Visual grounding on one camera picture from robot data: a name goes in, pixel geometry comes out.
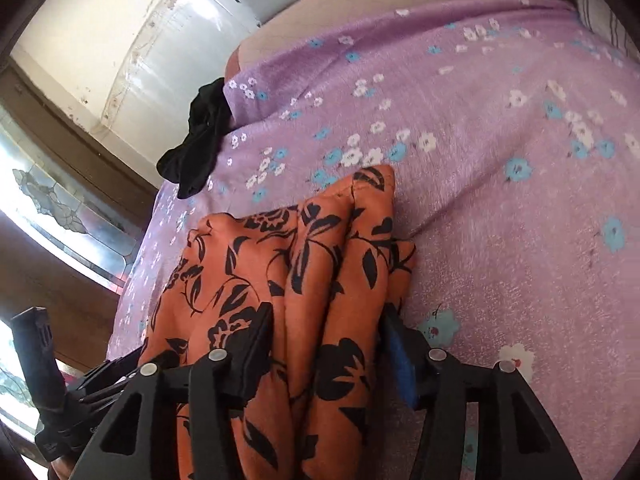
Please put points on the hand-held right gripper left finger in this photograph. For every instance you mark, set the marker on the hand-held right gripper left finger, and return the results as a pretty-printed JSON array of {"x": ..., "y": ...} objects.
[{"x": 250, "y": 355}]

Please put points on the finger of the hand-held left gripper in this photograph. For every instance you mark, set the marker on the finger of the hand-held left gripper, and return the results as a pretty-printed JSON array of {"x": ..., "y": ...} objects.
[{"x": 110, "y": 375}]

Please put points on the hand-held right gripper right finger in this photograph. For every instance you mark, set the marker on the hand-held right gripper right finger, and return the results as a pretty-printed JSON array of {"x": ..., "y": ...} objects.
[{"x": 402, "y": 360}]

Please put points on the orange black floral garment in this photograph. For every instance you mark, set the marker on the orange black floral garment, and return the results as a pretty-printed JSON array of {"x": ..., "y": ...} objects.
[{"x": 300, "y": 270}]

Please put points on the purple floral bedsheet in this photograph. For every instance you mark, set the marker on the purple floral bedsheet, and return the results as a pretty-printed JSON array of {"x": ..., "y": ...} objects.
[{"x": 475, "y": 185}]

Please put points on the pink mattress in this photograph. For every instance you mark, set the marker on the pink mattress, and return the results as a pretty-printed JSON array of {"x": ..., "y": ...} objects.
[{"x": 310, "y": 30}]

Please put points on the striped pillow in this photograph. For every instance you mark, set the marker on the striped pillow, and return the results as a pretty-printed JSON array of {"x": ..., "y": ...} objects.
[{"x": 605, "y": 10}]

